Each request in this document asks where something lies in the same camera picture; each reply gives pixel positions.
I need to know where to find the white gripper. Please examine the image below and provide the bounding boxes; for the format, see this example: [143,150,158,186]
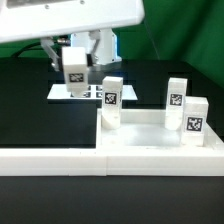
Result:
[0,0,145,71]

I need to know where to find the white square table top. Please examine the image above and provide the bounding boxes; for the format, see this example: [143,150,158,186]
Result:
[96,109,224,150]

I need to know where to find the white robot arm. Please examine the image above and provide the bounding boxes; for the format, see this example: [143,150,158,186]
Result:
[0,0,145,71]

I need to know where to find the paper sheet with markers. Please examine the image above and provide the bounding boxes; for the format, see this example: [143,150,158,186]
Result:
[47,84,137,101]

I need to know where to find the white L-shaped obstacle fence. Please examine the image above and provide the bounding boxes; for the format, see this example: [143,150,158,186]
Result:
[0,147,224,176]

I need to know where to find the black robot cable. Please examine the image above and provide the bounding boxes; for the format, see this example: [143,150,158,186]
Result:
[11,38,71,61]

